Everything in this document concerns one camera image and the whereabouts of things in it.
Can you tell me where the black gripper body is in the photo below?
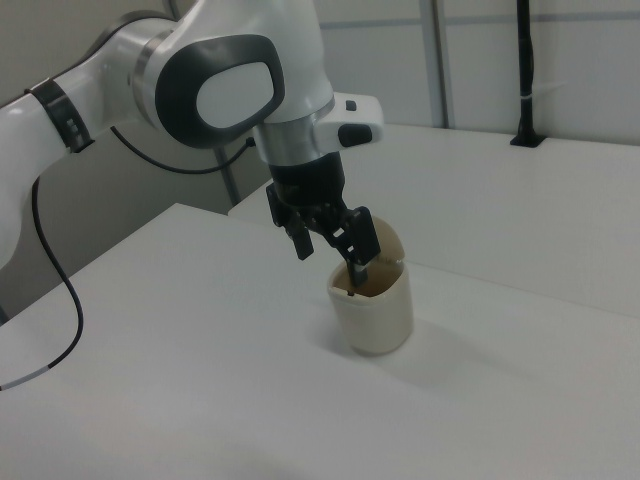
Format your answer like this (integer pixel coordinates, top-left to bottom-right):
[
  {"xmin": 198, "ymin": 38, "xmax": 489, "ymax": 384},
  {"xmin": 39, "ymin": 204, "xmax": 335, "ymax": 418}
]
[{"xmin": 268, "ymin": 152, "xmax": 352, "ymax": 222}]

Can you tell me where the small white trash can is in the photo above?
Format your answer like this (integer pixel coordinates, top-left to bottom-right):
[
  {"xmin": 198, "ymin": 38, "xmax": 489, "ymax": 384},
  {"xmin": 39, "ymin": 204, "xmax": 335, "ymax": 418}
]
[{"xmin": 326, "ymin": 216, "xmax": 416, "ymax": 357}]

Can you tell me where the grey partition post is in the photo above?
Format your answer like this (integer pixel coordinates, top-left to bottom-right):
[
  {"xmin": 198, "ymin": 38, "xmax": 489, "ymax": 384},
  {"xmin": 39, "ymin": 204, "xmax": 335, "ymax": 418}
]
[
  {"xmin": 215, "ymin": 143, "xmax": 242, "ymax": 207},
  {"xmin": 430, "ymin": 0, "xmax": 450, "ymax": 129}
]

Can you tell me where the black camera stand pole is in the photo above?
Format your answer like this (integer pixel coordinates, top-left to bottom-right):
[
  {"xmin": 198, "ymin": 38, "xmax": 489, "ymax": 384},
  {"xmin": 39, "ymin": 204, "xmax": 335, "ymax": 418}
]
[{"xmin": 509, "ymin": 0, "xmax": 547, "ymax": 150}]

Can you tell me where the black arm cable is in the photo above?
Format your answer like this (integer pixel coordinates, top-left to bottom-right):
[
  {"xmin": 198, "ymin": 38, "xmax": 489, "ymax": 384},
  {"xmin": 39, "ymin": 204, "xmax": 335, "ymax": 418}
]
[{"xmin": 0, "ymin": 124, "xmax": 257, "ymax": 393}]

